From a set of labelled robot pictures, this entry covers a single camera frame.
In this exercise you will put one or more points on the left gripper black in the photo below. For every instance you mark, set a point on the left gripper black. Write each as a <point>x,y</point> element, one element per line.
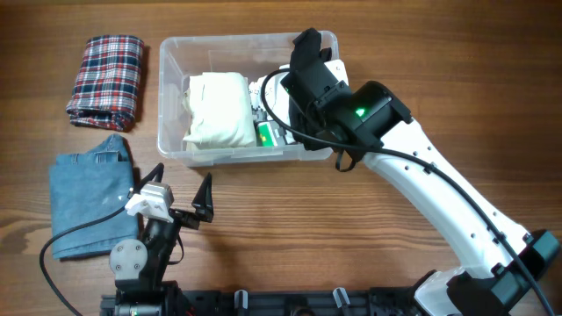
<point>204,206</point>

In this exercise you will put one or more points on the black garment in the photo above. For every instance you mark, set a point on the black garment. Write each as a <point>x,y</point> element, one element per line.
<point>307,49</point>

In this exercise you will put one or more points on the cream cloth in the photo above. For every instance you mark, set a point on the cream cloth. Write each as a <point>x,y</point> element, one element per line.
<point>221,112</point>

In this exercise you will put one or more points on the white printed t-shirt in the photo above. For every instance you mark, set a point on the white printed t-shirt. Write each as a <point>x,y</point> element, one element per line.
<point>269,132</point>

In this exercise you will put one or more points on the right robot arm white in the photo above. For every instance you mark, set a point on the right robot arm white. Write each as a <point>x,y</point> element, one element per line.
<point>499,260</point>

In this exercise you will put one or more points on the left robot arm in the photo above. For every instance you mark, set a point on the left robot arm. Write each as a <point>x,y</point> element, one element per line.
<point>139,264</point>

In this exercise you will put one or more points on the clear plastic storage container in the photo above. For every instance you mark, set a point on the clear plastic storage container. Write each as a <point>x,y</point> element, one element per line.
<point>251,55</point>

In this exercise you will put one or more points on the folded blue jeans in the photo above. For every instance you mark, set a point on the folded blue jeans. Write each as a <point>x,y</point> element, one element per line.
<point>88,186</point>

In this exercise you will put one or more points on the red plaid folded shirt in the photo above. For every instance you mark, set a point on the red plaid folded shirt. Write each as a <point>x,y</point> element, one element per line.
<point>107,85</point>

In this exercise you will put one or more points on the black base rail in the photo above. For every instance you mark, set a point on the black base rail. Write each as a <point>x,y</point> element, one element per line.
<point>375,301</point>

